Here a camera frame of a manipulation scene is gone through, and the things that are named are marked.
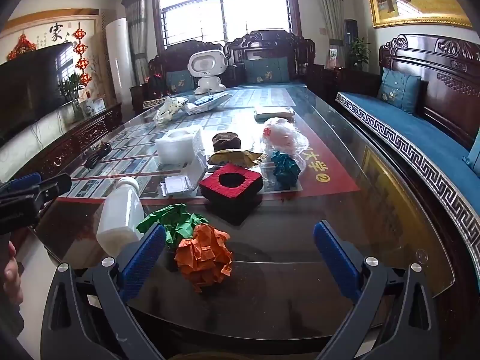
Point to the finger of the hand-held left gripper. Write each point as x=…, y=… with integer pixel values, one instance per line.
x=22, y=182
x=52, y=188

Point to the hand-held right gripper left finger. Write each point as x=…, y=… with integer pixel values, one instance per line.
x=142, y=258

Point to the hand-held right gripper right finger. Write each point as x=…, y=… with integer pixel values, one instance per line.
x=337, y=258

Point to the orange paper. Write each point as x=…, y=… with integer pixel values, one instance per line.
x=202, y=255

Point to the teal paper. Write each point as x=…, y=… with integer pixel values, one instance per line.
x=285, y=168

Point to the yellow snack wrapper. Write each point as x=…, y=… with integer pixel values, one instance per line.
x=232, y=156

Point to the person's left hand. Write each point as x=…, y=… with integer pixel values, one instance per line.
x=10, y=273

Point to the green crumpled paper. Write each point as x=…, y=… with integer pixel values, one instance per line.
x=172, y=219

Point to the white plastic bottle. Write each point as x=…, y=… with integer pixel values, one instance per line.
x=120, y=213

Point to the carved wooden television cabinet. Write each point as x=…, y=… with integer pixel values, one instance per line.
x=75, y=135

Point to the black television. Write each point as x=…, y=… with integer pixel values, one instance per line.
x=30, y=93

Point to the red and black paper box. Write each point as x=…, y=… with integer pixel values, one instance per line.
x=210, y=187

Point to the bamboo plant in vase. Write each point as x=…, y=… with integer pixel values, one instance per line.
x=71, y=86

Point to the white foam block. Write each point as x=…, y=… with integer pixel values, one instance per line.
x=176, y=146

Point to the clear plastic bag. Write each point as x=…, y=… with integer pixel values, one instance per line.
x=285, y=137

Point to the white printed plastic bag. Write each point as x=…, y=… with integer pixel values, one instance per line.
x=168, y=110

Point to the blue sofa seat cushion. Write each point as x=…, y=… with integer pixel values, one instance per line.
x=412, y=135

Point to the brown knit hat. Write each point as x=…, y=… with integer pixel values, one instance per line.
x=227, y=140

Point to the dark bag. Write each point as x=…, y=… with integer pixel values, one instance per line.
x=155, y=84

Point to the white floor air conditioner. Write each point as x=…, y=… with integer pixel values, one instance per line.
x=118, y=56

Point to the folded white cloth pack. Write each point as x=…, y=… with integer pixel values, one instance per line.
x=273, y=112

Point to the teal embroidered cushion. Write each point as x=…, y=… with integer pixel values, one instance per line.
x=474, y=157
x=397, y=90
x=180, y=80
x=267, y=69

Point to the wet wipes pack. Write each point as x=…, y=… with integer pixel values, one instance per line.
x=206, y=101

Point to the dark wooden side table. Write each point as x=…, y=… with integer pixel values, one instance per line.
x=352, y=80

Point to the carved wooden armchair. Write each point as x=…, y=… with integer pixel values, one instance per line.
x=176, y=56
x=270, y=45

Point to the patterned grey curtain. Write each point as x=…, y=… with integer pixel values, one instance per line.
x=328, y=3
x=138, y=26

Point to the white robot toy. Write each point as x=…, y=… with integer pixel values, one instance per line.
x=206, y=65

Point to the small picture stand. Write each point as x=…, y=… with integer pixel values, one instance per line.
x=333, y=57

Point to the green potted plant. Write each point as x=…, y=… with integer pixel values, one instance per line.
x=359, y=52

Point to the long carved wooden sofa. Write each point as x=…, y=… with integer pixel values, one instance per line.
x=442, y=67

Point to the water dispenser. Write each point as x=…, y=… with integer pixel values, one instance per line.
x=350, y=32

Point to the barred window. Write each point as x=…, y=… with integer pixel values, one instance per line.
x=225, y=3

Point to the red knot wall ornament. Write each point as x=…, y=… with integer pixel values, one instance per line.
x=22, y=47

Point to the calligraphy wall art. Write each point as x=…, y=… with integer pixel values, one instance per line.
x=56, y=33

